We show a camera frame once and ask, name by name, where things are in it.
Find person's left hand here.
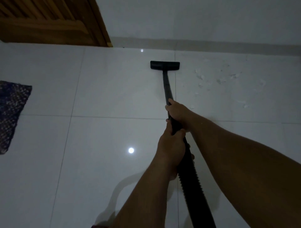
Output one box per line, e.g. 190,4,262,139
156,122,189,166

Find person's right hand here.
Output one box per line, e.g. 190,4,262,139
165,98,197,132

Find black vacuum wand with nozzle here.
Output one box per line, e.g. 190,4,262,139
150,61,186,137

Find black ribbed vacuum hose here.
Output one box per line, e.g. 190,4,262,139
176,136,217,228

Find person's left forearm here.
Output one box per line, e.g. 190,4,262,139
110,158,180,228

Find person's right forearm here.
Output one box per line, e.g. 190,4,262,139
188,112,301,228

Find scattered white paper scraps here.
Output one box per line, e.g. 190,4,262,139
189,68,267,111

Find wooden louvered door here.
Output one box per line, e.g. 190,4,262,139
0,0,95,46

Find dark speckled floor mat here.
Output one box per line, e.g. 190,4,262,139
0,80,33,155

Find wooden door frame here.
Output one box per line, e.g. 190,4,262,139
87,0,113,48

